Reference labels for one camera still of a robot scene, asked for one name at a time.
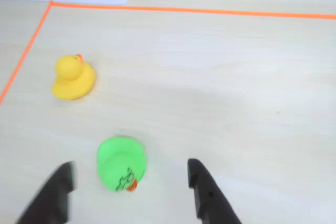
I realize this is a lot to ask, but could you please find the yellow rubber duck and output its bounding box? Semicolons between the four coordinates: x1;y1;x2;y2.
51;54;96;101

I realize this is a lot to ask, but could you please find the short orange tape strip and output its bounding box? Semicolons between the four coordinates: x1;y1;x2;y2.
0;2;53;105

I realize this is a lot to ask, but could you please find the green rubber duck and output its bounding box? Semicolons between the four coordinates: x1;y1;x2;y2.
96;136;146;193

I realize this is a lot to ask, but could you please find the long orange tape strip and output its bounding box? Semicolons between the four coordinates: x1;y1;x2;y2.
49;0;336;20

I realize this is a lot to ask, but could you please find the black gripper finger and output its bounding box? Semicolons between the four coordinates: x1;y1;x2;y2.
15;161;77;224
187;158;243;224

